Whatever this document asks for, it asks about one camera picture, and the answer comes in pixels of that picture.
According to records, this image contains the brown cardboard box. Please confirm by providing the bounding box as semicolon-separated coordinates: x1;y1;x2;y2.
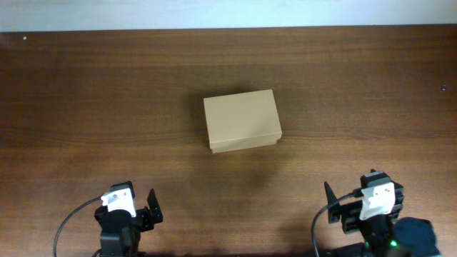
204;89;282;153

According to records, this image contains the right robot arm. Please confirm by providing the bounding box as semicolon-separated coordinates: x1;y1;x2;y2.
311;169;442;257

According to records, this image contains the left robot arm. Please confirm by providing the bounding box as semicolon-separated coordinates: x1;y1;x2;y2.
94;188;164;257

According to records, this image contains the black right camera cable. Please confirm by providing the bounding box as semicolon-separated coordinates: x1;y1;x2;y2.
310;191;363;257

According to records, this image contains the black camera cable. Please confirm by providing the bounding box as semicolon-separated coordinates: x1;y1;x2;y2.
53;195;104;257
310;191;363;257

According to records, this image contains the black left camera cable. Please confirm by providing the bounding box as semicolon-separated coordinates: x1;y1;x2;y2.
53;195;104;257

